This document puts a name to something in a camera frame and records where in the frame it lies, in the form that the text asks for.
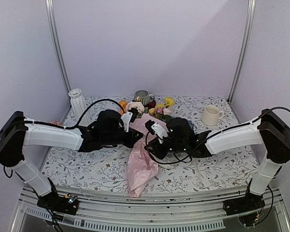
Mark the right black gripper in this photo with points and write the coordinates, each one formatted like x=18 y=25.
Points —
x=157 y=152

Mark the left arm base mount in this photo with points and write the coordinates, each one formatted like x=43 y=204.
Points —
x=67 y=204

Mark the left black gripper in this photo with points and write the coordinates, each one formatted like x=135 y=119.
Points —
x=133 y=139

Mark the aluminium front rail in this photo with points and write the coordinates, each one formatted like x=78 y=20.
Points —
x=103 y=211

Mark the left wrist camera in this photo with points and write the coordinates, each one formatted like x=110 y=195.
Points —
x=129 y=117

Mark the pink patterned ball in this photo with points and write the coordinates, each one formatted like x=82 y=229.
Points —
x=55 y=123

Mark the white printed ribbon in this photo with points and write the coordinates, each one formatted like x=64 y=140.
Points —
x=173 y=178

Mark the dark red coaster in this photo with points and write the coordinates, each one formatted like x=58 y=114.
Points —
x=151 y=105

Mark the mixed flower bouquet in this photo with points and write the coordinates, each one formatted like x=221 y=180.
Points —
x=161 y=111

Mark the white ribbed vase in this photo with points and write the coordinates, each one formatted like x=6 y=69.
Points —
x=78 y=105

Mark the cream white mug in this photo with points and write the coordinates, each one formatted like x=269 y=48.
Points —
x=211 y=115

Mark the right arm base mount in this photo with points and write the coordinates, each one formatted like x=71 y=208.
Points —
x=243 y=204

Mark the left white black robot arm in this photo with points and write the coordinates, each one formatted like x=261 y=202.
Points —
x=110 y=129

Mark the aluminium frame post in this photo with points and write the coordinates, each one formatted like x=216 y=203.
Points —
x=243 y=50
x=56 y=43

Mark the pink wrapping paper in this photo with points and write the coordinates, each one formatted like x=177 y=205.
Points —
x=141 y=168

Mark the left aluminium frame post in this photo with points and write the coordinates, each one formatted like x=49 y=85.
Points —
x=56 y=43

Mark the floral patterned table mat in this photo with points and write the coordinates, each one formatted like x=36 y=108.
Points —
x=232 y=168

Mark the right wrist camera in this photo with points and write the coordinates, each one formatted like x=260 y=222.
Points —
x=156 y=129

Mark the striped grey mug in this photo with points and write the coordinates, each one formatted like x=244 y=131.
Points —
x=144 y=97

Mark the blue fabric flower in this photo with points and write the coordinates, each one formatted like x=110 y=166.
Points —
x=191 y=124

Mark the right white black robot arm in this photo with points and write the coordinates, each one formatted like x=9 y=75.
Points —
x=267 y=129

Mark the right aluminium frame post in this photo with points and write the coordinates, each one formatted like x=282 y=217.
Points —
x=243 y=50

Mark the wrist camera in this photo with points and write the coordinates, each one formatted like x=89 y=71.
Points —
x=129 y=117
x=156 y=129

